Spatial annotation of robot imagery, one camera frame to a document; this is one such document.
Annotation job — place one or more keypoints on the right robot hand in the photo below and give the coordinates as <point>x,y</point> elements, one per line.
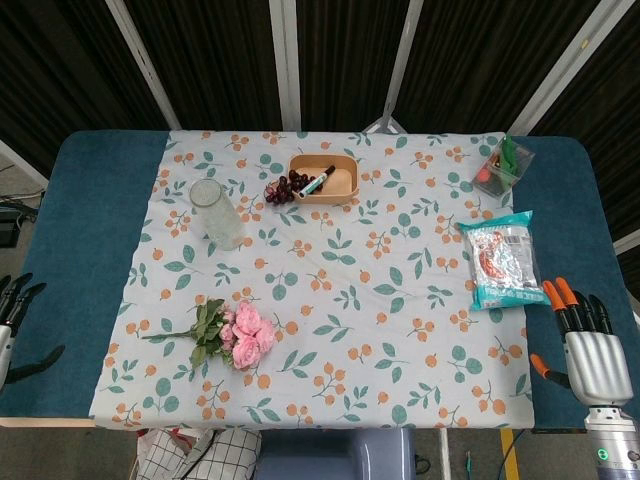
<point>595,357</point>

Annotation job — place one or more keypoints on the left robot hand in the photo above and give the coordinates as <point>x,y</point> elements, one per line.
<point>6,320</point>

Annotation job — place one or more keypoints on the pink rose bouquet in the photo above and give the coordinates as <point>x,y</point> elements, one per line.
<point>235,335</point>

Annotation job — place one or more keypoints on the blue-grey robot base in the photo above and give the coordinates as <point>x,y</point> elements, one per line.
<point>336,455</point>

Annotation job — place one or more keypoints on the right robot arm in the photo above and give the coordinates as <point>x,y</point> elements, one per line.
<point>614,442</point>

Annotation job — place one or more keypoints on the clear glass vase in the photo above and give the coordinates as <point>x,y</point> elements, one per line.
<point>216,215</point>

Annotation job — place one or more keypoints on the blue table mat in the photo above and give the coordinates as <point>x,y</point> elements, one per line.
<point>75,280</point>

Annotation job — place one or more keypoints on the teal snack packet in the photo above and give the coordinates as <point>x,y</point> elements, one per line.
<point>505,260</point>

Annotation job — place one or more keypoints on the clear plastic box with items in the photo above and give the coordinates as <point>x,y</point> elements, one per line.
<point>504,169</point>

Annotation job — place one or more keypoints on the black white checkered bag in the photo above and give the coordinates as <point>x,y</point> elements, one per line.
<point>200,452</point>

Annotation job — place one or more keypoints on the floral patterned tablecloth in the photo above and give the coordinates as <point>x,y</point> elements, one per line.
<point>330,300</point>

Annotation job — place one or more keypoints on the dark red grape bunch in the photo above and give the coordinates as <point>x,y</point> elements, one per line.
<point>284,189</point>

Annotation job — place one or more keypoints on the tan rectangular tray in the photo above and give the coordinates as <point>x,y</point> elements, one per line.
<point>326,180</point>

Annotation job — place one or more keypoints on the teal marker pen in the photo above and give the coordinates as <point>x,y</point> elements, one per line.
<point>316,182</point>

